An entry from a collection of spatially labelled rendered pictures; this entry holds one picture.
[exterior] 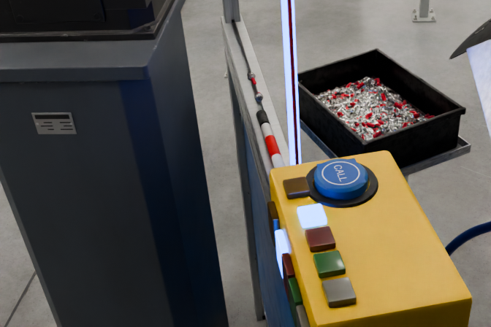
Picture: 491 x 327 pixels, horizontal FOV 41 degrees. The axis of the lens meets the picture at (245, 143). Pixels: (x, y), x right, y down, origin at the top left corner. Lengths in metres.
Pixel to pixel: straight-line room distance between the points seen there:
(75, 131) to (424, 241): 0.60
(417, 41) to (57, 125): 2.31
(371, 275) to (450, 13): 2.94
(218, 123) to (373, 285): 2.12
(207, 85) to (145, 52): 1.91
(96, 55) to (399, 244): 0.55
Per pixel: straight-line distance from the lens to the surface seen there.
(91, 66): 0.87
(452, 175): 2.25
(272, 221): 0.49
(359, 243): 0.45
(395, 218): 0.47
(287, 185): 0.49
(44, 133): 0.97
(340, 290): 0.41
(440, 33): 3.13
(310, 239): 0.44
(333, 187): 0.48
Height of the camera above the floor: 1.39
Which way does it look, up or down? 35 degrees down
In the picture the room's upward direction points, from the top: 6 degrees counter-clockwise
